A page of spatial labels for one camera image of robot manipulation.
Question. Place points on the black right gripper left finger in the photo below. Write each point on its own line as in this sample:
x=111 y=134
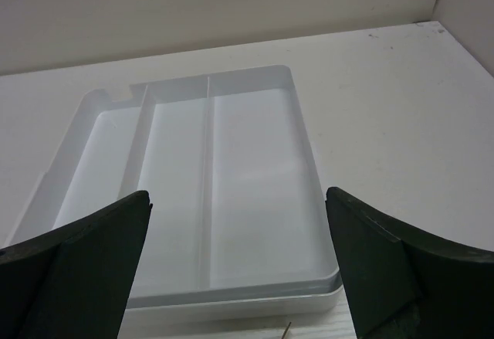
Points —
x=75 y=281

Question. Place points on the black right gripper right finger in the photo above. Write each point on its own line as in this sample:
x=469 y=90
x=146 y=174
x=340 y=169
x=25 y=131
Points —
x=404 y=282

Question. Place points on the gold fork green handle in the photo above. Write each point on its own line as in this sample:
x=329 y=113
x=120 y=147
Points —
x=286 y=330

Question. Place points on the white divided cutlery tray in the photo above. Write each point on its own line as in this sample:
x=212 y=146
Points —
x=238 y=226

